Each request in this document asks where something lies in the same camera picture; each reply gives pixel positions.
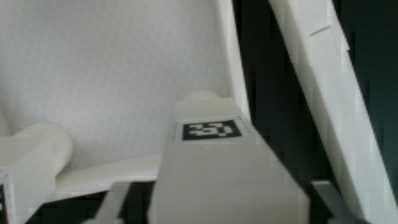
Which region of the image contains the white front fence bar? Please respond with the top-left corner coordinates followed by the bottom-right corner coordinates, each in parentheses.
top-left (268, 0), bottom-right (398, 224)

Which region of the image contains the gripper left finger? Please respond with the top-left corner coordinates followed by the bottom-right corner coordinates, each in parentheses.
top-left (92, 182), bottom-right (129, 224)

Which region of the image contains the white desk top tray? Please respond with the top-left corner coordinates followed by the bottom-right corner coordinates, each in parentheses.
top-left (0, 0), bottom-right (246, 199)

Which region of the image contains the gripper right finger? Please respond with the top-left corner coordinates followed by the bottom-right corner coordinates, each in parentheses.
top-left (310, 181), bottom-right (367, 224)

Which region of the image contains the white desk leg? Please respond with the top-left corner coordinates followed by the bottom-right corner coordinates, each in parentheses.
top-left (149, 90), bottom-right (309, 224)
top-left (0, 123), bottom-right (72, 224)

